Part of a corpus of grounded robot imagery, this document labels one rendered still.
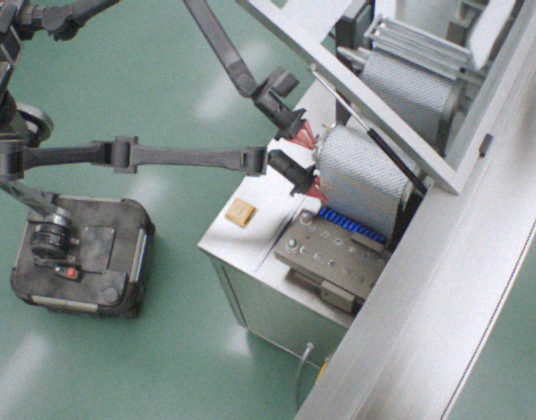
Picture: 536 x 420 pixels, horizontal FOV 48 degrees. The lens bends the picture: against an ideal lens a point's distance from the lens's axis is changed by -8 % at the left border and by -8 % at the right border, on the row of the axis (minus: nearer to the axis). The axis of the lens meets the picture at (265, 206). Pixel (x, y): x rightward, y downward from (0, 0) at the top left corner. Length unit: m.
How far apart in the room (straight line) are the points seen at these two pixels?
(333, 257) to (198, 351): 1.18
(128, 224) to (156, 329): 0.49
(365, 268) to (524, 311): 1.32
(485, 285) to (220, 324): 1.69
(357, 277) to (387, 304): 0.69
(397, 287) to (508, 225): 0.42
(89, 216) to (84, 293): 0.37
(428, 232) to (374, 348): 0.24
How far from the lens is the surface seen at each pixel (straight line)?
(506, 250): 1.44
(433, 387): 1.31
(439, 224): 1.19
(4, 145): 1.63
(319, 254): 1.83
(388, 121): 1.14
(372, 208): 1.75
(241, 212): 2.02
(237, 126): 3.31
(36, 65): 3.99
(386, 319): 1.11
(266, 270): 1.96
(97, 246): 2.85
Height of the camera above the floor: 2.71
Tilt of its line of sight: 62 degrees down
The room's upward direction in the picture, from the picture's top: 11 degrees counter-clockwise
